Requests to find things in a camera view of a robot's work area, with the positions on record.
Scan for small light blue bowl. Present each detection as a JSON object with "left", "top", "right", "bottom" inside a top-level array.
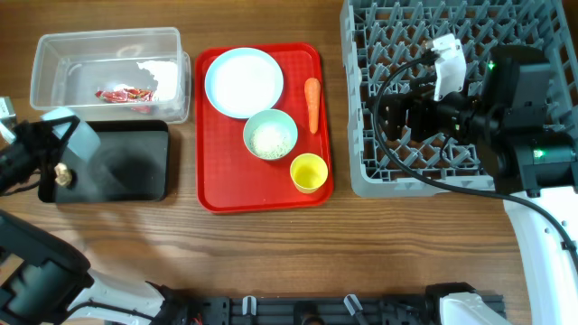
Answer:
[{"left": 41, "top": 107, "right": 100, "bottom": 162}]

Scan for brown food scrap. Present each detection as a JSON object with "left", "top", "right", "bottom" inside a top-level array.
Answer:
[{"left": 54, "top": 162, "right": 73, "bottom": 187}]

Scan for red wrapper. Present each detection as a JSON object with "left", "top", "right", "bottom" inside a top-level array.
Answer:
[{"left": 95, "top": 88, "right": 154, "bottom": 114}]

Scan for white tissue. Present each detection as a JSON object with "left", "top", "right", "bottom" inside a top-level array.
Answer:
[{"left": 137, "top": 60, "right": 179, "bottom": 101}]

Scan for yellow plastic cup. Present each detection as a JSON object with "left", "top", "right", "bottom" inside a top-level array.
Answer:
[{"left": 290, "top": 153, "right": 329, "bottom": 194}]

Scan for green bowl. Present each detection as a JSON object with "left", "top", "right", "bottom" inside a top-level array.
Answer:
[{"left": 243, "top": 109, "right": 298, "bottom": 159}]

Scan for white rice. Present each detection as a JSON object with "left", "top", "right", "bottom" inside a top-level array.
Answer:
[{"left": 249, "top": 124, "right": 294, "bottom": 160}]

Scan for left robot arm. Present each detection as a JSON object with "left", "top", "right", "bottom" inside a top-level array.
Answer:
[{"left": 1, "top": 115, "right": 192, "bottom": 324}]

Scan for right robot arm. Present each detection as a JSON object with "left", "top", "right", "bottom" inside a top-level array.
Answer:
[{"left": 371, "top": 44, "right": 577, "bottom": 324}]

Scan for grey dishwasher rack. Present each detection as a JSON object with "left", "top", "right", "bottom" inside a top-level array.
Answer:
[{"left": 340, "top": 0, "right": 577, "bottom": 198}]

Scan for black plastic tray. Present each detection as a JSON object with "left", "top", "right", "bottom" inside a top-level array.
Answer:
[{"left": 38, "top": 120, "right": 171, "bottom": 203}]

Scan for clear plastic bin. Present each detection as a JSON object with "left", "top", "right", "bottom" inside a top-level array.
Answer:
[{"left": 30, "top": 27, "right": 191, "bottom": 124}]

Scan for orange carrot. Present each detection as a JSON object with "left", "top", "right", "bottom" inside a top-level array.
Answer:
[{"left": 304, "top": 78, "right": 322, "bottom": 134}]

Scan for large light blue plate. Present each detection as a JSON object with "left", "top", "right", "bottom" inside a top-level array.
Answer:
[{"left": 204, "top": 47, "right": 284, "bottom": 119}]

